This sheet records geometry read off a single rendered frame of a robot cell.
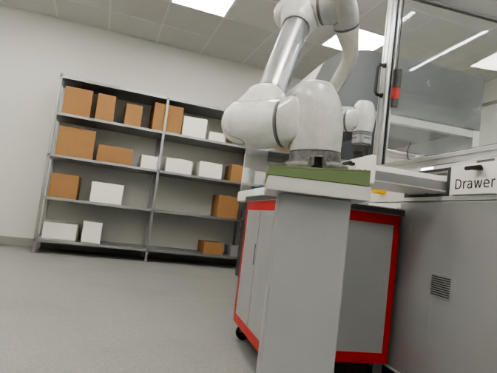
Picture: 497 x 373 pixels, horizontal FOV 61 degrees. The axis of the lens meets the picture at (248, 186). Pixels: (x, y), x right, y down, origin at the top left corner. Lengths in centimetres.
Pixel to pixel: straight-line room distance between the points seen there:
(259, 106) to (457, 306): 100
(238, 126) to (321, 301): 58
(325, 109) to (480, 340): 92
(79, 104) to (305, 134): 423
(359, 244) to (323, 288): 71
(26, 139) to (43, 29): 136
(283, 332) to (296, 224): 29
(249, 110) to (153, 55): 467
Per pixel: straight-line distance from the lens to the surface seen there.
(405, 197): 202
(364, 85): 278
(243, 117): 133
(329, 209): 119
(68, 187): 516
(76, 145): 519
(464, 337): 171
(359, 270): 190
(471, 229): 169
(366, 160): 166
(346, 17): 176
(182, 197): 568
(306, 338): 122
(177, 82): 589
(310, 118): 123
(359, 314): 193
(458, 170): 175
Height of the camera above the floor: 63
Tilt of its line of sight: 5 degrees up
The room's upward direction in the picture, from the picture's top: 7 degrees clockwise
